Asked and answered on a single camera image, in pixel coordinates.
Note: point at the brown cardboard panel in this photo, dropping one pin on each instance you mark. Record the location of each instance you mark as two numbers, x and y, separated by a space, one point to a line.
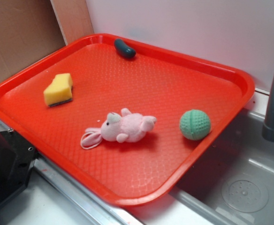
33 29

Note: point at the green textured ball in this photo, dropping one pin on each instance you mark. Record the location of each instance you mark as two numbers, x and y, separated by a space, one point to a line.
195 125

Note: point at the yellow sponge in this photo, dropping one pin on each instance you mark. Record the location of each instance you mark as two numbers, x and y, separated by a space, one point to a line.
59 91

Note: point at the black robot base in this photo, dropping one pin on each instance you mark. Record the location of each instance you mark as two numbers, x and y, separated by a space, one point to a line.
17 157

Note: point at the grey toy sink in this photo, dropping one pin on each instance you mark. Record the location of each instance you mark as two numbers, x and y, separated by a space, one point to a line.
231 184

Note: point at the pink plush bunny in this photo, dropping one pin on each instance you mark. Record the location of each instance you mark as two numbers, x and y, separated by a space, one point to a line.
126 127

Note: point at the dark green toy pickle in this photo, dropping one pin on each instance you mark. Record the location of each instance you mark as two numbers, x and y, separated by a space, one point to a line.
123 49

